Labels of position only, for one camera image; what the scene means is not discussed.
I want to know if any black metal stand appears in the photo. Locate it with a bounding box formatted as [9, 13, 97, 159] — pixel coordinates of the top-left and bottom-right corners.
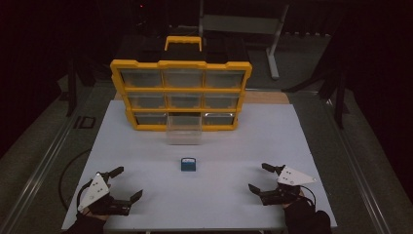
[319, 48, 350, 130]
[65, 58, 80, 118]

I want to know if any small blue box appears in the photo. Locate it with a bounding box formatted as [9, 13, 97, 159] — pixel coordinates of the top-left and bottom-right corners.
[180, 157, 197, 173]

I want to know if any set of closed clear drawers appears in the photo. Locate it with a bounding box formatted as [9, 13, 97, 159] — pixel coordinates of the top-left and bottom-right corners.
[120, 68, 245, 126]

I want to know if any grey metal table frame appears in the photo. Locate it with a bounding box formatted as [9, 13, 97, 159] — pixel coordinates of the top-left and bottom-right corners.
[198, 0, 291, 81]

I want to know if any black rectangular floor frame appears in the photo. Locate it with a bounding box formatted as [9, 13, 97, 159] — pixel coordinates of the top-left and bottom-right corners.
[73, 115, 97, 130]

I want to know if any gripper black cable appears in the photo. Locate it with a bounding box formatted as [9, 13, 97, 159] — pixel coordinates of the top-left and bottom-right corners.
[300, 184, 317, 207]
[76, 179, 94, 211]

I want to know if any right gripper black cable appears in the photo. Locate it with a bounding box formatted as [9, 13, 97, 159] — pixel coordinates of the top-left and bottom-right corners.
[300, 184, 317, 207]

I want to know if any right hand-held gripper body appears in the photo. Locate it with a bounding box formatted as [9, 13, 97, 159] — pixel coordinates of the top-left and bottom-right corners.
[260, 166, 318, 207]

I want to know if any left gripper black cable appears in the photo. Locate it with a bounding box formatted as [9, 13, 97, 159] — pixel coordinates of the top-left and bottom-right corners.
[76, 179, 94, 211]

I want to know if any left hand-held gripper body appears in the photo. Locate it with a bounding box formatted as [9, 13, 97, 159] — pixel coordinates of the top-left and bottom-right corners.
[76, 172, 132, 216]

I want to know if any grey metal floor rail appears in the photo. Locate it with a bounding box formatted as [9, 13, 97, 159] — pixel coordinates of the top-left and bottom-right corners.
[319, 94, 394, 234]
[0, 82, 113, 234]

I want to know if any person's left hand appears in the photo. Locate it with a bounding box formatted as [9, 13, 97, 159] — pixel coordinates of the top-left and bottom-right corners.
[77, 205, 110, 222]

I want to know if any clear plastic drawer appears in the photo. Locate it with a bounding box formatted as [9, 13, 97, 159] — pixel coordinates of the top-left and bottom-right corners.
[166, 112, 204, 146]

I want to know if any yellow black drawer cabinet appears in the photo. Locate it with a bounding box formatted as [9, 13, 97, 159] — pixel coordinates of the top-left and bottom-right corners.
[109, 35, 253, 133]

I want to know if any person's right hand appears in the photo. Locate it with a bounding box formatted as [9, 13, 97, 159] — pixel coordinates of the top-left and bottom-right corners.
[282, 190, 315, 216]

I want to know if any black cable on floor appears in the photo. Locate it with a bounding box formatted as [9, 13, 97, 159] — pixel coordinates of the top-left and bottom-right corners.
[57, 148, 93, 211]

